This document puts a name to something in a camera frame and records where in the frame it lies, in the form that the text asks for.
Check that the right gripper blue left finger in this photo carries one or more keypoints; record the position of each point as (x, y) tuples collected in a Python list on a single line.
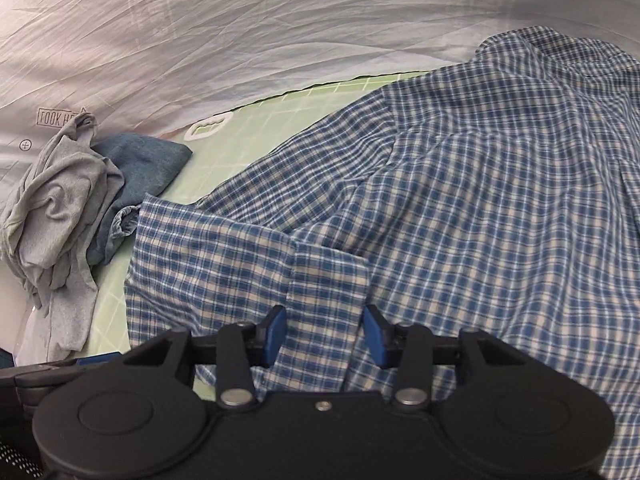
[(254, 344)]

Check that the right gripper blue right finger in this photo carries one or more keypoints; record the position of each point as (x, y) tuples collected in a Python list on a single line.
[(388, 343)]

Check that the blue plaid shirt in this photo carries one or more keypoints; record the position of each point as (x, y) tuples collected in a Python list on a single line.
[(501, 194)]

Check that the crumpled light grey garment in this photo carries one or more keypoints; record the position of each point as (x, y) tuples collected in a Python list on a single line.
[(47, 225)]

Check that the green grid cutting mat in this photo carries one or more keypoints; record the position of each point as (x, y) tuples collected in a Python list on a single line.
[(252, 131)]

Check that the crumpled blue denim garment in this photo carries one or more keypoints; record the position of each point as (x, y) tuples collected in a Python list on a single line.
[(148, 165)]

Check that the grey printed bed sheet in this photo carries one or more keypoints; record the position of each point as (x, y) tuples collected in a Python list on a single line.
[(158, 66)]

